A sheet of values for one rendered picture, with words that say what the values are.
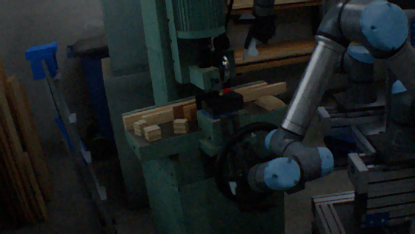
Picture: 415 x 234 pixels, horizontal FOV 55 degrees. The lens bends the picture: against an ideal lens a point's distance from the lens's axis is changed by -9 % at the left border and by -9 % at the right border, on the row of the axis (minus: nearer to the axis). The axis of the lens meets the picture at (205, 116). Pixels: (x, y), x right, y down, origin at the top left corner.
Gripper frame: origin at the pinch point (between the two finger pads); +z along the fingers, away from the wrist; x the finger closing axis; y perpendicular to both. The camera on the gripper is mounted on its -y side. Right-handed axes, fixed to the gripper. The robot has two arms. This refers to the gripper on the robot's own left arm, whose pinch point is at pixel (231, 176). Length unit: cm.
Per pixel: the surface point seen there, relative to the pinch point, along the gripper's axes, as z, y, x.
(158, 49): 38, -56, -3
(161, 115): 28.9, -27.6, -9.9
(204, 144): 14.4, -12.9, -1.2
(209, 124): 8.6, -18.4, 0.2
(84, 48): 184, -116, -19
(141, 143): 18.9, -18.0, -21.0
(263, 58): 194, -88, 129
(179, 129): 17.6, -19.9, -7.4
